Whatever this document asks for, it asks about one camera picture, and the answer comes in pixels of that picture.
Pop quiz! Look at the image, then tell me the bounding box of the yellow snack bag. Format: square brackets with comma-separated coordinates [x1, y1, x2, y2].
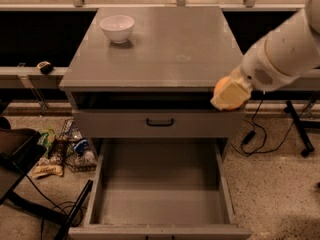
[32, 158, 64, 178]

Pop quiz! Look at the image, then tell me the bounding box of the closed grey upper drawer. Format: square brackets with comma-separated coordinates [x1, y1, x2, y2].
[73, 110, 245, 138]

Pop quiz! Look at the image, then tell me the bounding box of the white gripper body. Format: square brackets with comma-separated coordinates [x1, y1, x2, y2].
[240, 38, 294, 92]

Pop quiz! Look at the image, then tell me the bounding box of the black tape measure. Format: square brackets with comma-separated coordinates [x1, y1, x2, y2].
[37, 61, 54, 75]

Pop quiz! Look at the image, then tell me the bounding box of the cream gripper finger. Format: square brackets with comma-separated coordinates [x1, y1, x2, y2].
[210, 67, 253, 111]

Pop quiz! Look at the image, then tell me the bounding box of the open grey bottom drawer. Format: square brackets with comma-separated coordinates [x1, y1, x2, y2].
[69, 139, 251, 240]

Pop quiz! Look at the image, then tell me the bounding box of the green snack bag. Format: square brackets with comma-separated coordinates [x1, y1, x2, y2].
[38, 128, 56, 158]

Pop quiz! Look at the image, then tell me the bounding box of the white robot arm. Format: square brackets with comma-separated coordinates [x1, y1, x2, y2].
[211, 0, 320, 110]

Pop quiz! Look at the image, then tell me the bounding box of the grey metal rail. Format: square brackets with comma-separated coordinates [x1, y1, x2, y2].
[0, 67, 67, 89]

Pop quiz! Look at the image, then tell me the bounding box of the black stand leg with caster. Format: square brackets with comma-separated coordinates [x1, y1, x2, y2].
[284, 91, 320, 157]

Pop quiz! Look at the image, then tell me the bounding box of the grey drawer cabinet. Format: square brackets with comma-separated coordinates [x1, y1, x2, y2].
[60, 7, 242, 152]

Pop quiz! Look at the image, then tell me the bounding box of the black floor cable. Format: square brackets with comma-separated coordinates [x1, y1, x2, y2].
[25, 175, 85, 240]

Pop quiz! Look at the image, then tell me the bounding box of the orange fruit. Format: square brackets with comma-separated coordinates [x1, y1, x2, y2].
[212, 77, 245, 110]

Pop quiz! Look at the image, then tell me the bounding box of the white ceramic bowl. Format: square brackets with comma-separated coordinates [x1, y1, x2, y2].
[100, 15, 135, 43]

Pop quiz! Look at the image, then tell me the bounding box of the black chair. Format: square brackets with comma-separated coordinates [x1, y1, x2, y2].
[0, 117, 93, 240]

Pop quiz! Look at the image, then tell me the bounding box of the black drawer handle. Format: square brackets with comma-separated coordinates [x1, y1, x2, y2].
[146, 118, 174, 127]

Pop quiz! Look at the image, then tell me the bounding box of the black power adapter cable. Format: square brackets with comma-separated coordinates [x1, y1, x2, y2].
[230, 90, 301, 158]

